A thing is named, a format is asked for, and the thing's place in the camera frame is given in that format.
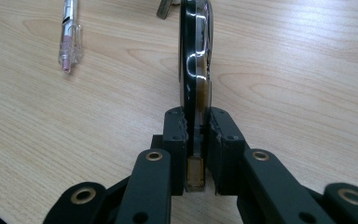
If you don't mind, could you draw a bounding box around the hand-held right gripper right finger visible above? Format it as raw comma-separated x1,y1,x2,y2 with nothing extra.
206,106,250,197

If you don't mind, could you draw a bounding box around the black pen gold tip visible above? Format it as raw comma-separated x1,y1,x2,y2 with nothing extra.
156,0,215,192

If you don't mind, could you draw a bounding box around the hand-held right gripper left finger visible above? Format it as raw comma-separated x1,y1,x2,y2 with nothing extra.
150,105,189,197

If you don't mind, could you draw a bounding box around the clear pink ballpoint pen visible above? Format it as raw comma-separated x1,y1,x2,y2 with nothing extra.
57,0,84,75

